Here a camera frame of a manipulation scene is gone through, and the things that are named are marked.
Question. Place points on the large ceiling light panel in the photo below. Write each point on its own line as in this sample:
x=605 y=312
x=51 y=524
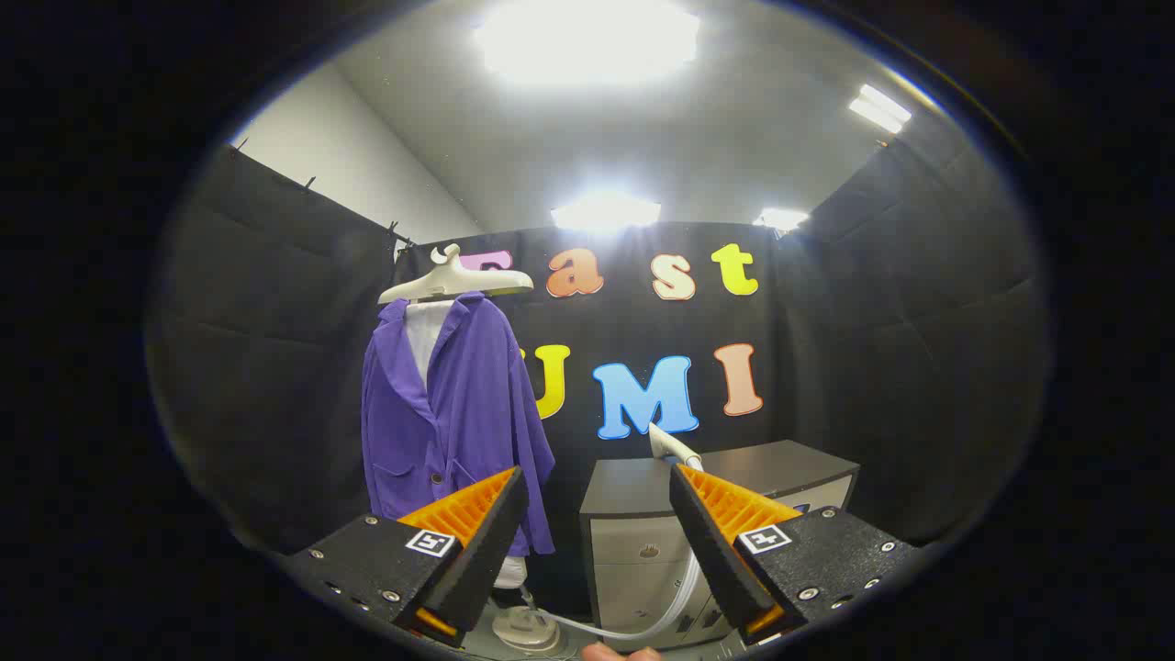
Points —
x=587 y=41

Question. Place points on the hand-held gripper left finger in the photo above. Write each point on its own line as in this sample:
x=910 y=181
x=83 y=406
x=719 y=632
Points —
x=491 y=542

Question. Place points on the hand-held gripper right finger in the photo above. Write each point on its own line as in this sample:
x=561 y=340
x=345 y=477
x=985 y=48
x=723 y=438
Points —
x=707 y=542

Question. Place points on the grey cabinet with dark top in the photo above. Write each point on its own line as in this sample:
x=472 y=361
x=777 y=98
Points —
x=633 y=560

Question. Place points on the white garment steamer base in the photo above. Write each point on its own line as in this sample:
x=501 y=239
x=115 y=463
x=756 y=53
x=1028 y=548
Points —
x=528 y=632

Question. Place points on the white plastic clothes hanger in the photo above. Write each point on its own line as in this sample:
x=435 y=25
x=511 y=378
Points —
x=450 y=280

